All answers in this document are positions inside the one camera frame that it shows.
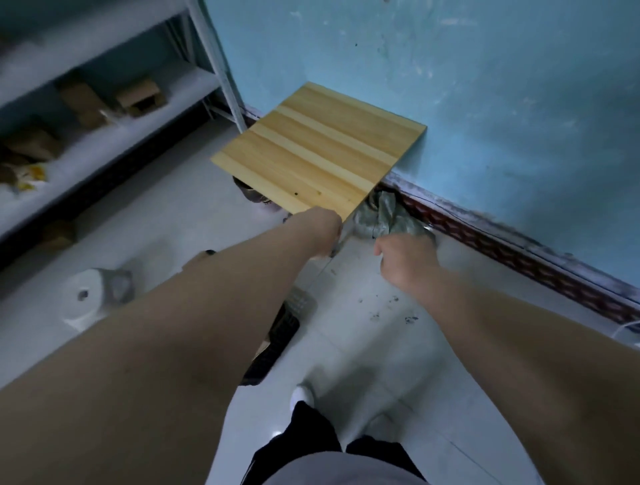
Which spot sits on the white metal shelf rack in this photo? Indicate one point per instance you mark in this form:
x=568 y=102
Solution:
x=100 y=145

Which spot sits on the white shoe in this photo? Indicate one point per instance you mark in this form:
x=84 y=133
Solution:
x=302 y=397
x=382 y=427

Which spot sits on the white right shoe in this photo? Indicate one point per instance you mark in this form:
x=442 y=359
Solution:
x=382 y=427

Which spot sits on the white left shoe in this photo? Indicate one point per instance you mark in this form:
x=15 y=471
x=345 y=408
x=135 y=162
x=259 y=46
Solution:
x=302 y=397

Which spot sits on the person's right forearm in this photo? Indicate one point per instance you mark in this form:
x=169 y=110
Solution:
x=540 y=375

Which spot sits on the black trash bin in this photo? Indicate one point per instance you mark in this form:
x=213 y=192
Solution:
x=250 y=192

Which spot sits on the person's left forearm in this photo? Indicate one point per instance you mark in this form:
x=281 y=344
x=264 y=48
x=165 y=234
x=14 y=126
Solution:
x=150 y=380

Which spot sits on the green woven sack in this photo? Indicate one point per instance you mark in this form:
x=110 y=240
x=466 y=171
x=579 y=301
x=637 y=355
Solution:
x=390 y=220

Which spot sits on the black trousers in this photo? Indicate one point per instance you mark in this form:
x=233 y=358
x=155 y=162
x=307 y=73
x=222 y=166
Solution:
x=300 y=439

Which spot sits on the black plastic crate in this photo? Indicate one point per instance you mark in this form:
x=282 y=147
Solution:
x=280 y=330

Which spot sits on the person's right hand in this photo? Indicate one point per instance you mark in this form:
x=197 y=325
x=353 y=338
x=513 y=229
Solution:
x=410 y=262

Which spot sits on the person's left hand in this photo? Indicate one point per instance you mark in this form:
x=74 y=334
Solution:
x=322 y=232

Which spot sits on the wooden folding table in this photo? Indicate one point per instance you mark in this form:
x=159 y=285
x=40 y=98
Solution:
x=320 y=145

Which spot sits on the yellow white packet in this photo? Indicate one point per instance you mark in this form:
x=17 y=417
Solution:
x=32 y=177

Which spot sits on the grey shirt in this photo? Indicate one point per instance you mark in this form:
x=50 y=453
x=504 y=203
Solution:
x=345 y=472

